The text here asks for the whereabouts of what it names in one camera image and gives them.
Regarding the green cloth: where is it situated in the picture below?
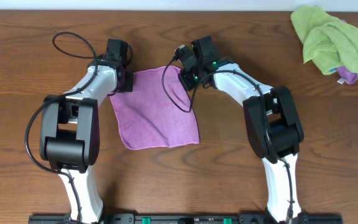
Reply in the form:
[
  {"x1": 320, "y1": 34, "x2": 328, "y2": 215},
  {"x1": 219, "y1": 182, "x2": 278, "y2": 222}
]
[{"x1": 290, "y1": 5, "x2": 358, "y2": 75}]

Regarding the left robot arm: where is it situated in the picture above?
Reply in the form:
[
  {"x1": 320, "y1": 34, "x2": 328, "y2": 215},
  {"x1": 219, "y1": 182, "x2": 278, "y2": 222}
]
[{"x1": 40, "y1": 39, "x2": 134, "y2": 223}]

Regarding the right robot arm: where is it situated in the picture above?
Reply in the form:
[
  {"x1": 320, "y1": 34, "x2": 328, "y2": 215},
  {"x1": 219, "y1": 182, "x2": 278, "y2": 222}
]
[{"x1": 173, "y1": 36, "x2": 304, "y2": 223}]

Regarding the black cable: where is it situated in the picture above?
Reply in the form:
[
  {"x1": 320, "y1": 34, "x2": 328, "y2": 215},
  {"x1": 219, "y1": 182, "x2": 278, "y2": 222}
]
[
  {"x1": 161, "y1": 52, "x2": 295, "y2": 218},
  {"x1": 24, "y1": 31, "x2": 134, "y2": 223}
]

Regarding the purple cloth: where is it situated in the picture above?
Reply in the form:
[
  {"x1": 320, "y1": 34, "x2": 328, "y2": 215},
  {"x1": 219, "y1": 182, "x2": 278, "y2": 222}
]
[
  {"x1": 110, "y1": 65, "x2": 200, "y2": 150},
  {"x1": 336, "y1": 66, "x2": 358, "y2": 85}
]

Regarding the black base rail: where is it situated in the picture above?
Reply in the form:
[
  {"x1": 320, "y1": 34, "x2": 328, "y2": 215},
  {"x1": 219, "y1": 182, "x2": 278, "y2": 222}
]
[{"x1": 27, "y1": 212, "x2": 344, "y2": 224}]

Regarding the left black cable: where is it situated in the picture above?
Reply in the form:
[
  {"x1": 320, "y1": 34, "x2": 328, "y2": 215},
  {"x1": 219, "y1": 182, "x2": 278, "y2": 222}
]
[{"x1": 24, "y1": 31, "x2": 134, "y2": 223}]

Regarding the right black cable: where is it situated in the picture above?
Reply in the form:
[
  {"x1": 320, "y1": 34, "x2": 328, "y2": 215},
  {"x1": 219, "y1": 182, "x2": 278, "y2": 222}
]
[{"x1": 161, "y1": 52, "x2": 295, "y2": 218}]

